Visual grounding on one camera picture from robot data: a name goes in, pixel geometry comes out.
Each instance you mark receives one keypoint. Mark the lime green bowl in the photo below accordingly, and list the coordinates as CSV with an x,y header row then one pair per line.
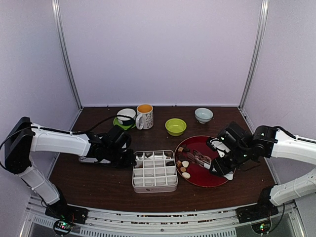
x,y
175,126

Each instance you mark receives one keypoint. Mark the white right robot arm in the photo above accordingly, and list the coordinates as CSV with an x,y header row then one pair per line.
x,y
278,143

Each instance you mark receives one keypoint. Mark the left aluminium frame post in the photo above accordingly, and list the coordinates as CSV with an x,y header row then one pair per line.
x,y
64,52

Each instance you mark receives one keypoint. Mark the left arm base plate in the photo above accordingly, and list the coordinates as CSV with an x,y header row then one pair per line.
x,y
68,213

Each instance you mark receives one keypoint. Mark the bunny print tin lid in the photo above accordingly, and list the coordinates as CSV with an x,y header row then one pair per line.
x,y
83,159

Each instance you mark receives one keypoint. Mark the dark chocolate piece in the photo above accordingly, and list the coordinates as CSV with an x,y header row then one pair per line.
x,y
181,157

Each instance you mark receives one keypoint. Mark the pale blue ceramic bowl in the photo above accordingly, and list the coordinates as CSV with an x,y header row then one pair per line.
x,y
203,115

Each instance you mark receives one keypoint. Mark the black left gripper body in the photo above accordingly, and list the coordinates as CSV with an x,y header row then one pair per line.
x,y
114,156

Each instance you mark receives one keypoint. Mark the dark cup chocolate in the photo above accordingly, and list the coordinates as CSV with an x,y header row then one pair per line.
x,y
148,155

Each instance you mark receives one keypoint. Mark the right aluminium frame post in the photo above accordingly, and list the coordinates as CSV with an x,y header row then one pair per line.
x,y
261,28

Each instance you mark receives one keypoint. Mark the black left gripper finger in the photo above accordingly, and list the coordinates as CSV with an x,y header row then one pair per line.
x,y
129,156
126,164

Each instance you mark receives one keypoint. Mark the red round tray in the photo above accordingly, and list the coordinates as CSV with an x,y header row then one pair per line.
x,y
200,176

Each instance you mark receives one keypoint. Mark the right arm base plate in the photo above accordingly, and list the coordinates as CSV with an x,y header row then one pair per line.
x,y
255,212

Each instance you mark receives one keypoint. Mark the silver divided tin box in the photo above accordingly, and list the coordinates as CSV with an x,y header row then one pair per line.
x,y
151,175

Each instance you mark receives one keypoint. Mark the white patterned mug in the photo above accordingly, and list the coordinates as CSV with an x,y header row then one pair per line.
x,y
145,116

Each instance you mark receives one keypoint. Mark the white metal tongs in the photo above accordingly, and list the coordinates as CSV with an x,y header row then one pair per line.
x,y
206,162

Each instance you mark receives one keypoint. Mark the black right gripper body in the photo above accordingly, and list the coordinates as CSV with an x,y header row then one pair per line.
x,y
239,156

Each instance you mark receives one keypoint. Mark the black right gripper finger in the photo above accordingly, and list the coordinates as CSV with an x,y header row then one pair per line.
x,y
218,162
219,170

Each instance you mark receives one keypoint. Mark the dark round chocolate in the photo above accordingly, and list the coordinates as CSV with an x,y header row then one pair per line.
x,y
170,163

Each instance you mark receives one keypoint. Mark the tan square chocolate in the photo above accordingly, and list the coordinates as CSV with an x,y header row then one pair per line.
x,y
178,163

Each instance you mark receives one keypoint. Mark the aluminium front rail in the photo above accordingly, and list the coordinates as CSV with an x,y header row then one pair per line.
x,y
211,223

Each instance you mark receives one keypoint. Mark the aluminium frame post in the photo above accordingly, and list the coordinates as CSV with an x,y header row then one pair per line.
x,y
261,28
64,52

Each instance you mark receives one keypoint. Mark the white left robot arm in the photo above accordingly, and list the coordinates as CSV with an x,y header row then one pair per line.
x,y
27,137

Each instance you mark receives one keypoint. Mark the dark white-lined cup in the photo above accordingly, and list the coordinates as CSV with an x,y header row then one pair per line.
x,y
126,116

